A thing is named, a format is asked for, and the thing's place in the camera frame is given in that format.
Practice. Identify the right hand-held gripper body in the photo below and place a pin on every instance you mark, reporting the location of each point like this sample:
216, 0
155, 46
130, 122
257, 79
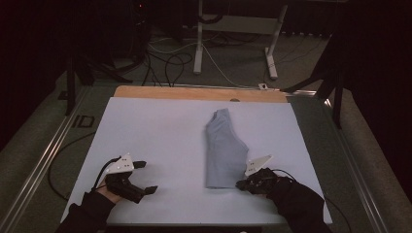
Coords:
257, 165

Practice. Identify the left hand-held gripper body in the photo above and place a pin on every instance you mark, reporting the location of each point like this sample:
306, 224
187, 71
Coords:
121, 166

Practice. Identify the grey tank top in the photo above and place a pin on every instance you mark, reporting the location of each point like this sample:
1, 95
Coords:
223, 152

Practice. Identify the person's right hand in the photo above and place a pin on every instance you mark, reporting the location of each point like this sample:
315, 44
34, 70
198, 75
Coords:
267, 193

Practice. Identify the person's left hand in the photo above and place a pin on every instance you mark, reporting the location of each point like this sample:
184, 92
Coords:
107, 193

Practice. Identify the white table mat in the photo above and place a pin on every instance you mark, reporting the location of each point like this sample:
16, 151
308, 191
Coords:
145, 129

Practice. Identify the wooden table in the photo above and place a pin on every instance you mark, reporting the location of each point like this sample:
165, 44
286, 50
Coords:
181, 93

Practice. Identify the black metal stand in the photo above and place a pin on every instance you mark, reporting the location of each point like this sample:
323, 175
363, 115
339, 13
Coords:
336, 97
69, 87

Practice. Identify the dark computer tower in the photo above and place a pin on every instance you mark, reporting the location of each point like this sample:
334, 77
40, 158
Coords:
139, 26

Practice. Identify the aluminium floor rail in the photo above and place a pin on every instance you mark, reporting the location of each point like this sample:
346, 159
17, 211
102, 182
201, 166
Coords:
42, 165
359, 181

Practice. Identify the white desk frame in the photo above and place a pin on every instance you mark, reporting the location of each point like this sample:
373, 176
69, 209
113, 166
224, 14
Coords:
238, 25

